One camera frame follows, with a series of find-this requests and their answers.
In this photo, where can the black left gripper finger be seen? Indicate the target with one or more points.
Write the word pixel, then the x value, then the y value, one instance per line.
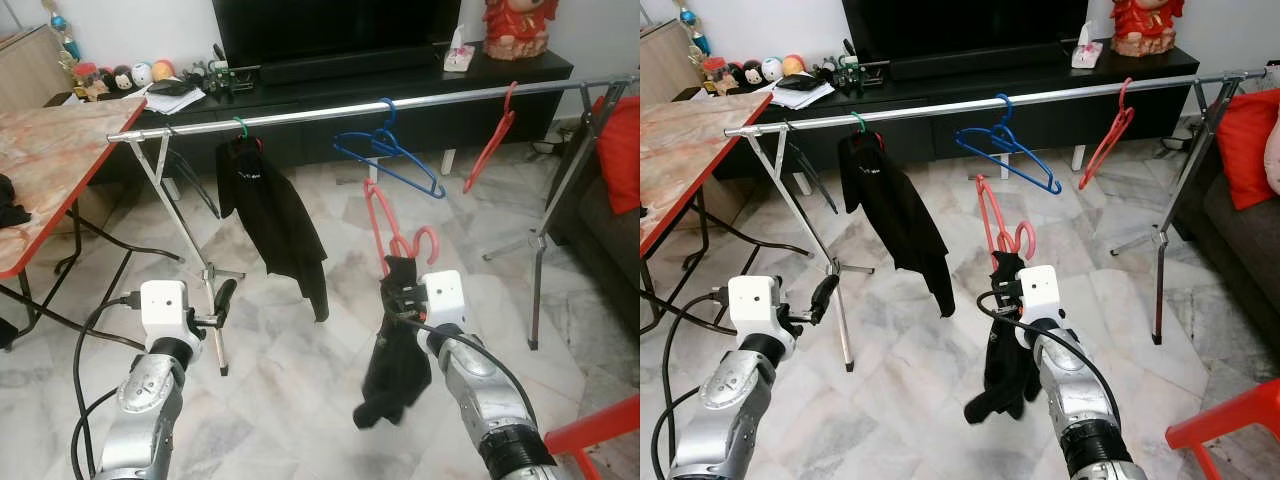
pixel 824 295
pixel 226 300

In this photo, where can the black garment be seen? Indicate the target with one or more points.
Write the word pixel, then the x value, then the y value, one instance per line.
pixel 1000 370
pixel 395 370

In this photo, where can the red plastic hanger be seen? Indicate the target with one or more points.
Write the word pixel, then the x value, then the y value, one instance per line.
pixel 497 140
pixel 1112 135
pixel 375 220
pixel 985 210

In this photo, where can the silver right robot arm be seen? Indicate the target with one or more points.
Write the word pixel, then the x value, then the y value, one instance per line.
pixel 480 390
pixel 1075 400

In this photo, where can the blue plastic hanger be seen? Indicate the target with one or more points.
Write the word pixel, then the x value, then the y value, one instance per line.
pixel 1005 130
pixel 390 135

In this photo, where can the green hanger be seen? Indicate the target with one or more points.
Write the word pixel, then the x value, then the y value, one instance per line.
pixel 243 125
pixel 861 120

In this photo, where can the black shirt with small print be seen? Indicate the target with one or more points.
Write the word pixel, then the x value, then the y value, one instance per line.
pixel 900 215
pixel 275 220

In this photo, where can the black television console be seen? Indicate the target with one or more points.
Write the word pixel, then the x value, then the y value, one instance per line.
pixel 950 135
pixel 330 138

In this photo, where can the marble pattern folding table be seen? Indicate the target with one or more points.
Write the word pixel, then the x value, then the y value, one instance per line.
pixel 690 150
pixel 50 160

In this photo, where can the dark brown sofa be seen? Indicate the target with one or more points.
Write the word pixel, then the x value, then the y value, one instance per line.
pixel 610 250
pixel 1240 250

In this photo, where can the white paper stack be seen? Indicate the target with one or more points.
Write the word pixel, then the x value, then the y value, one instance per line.
pixel 805 98
pixel 175 102

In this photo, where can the silver metal clothes rack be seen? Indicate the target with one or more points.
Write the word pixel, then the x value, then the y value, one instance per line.
pixel 930 107
pixel 300 112

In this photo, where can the black pouch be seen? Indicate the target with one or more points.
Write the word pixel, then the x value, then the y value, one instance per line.
pixel 172 88
pixel 798 83

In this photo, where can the small black box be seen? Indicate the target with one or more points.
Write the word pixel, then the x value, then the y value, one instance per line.
pixel 875 76
pixel 245 80

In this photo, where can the green white toy figure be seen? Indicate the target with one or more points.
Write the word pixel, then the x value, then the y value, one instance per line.
pixel 218 78
pixel 848 73

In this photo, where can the navy blue garment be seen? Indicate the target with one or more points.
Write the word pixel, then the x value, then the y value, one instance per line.
pixel 10 205

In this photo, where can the red plastic stool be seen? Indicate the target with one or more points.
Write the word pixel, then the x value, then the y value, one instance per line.
pixel 1230 405
pixel 600 425

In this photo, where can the white round plush toy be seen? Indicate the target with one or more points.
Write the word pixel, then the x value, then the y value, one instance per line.
pixel 142 75
pixel 772 70

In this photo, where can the black mouse plush toy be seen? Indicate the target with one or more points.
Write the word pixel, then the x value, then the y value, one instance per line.
pixel 752 75
pixel 122 80

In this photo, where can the red cushion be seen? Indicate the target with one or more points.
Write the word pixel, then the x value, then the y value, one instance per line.
pixel 1245 145
pixel 620 150

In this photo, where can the white pink tissue box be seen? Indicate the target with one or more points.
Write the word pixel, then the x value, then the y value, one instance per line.
pixel 458 60
pixel 1086 56

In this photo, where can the red lidded jar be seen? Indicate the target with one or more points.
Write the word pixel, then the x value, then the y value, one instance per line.
pixel 713 75
pixel 85 80

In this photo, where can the black flat screen television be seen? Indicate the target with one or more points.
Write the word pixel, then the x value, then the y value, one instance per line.
pixel 965 28
pixel 335 30

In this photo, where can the light wooden cabinet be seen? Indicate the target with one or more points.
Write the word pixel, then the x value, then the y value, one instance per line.
pixel 665 65
pixel 30 70

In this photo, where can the blue hanging ornament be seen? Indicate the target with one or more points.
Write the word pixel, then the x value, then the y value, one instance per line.
pixel 698 40
pixel 68 45

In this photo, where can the red laughing Buddha statue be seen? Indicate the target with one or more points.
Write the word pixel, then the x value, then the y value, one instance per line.
pixel 520 30
pixel 1147 28

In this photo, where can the pink cat plush pillow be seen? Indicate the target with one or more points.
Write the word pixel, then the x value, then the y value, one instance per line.
pixel 1274 150

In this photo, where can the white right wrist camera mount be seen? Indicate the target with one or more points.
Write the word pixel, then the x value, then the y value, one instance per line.
pixel 1040 290
pixel 445 295

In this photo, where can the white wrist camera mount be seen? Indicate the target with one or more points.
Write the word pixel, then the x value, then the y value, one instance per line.
pixel 445 295
pixel 1040 290
pixel 165 305
pixel 755 300

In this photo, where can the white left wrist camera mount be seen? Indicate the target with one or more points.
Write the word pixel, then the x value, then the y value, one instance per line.
pixel 755 300
pixel 165 305

